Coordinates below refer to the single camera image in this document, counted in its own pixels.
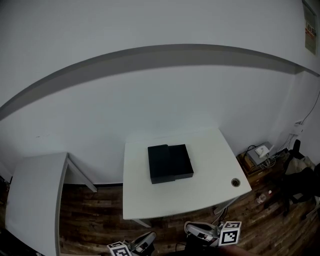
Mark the white wall outlet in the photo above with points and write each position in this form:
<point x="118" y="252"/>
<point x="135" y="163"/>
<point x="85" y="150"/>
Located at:
<point x="297" y="127"/>

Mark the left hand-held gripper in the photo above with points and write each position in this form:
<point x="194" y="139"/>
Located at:
<point x="120" y="250"/>

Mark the brown cardboard box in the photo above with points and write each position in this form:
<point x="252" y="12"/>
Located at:
<point x="250" y="175"/>

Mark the grey electronics box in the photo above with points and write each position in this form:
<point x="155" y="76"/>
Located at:
<point x="252" y="158"/>

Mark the tan cloth on chair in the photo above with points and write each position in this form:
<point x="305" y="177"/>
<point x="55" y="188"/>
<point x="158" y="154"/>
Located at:
<point x="297" y="163"/>

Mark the small clear bottle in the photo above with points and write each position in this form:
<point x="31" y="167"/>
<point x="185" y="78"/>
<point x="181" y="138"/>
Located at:
<point x="260" y="199"/>

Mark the black box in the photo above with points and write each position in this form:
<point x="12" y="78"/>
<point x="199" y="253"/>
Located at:
<point x="160" y="162"/>

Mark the person's right forearm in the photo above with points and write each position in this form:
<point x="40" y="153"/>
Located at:
<point x="233" y="251"/>

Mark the green and red wall poster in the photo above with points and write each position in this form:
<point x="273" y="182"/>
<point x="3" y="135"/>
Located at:
<point x="310" y="30"/>

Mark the plain white table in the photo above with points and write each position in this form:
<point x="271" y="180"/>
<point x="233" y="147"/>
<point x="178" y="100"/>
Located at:
<point x="32" y="190"/>

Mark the black plastic tray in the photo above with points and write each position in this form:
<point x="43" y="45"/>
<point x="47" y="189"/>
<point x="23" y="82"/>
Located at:
<point x="182" y="162"/>

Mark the black office chair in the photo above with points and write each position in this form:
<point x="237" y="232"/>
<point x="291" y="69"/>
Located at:
<point x="300" y="183"/>

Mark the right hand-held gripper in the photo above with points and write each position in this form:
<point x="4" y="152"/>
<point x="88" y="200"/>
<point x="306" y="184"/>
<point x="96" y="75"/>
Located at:
<point x="230" y="235"/>

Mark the white router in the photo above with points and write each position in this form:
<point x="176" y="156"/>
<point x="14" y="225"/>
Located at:
<point x="261" y="151"/>

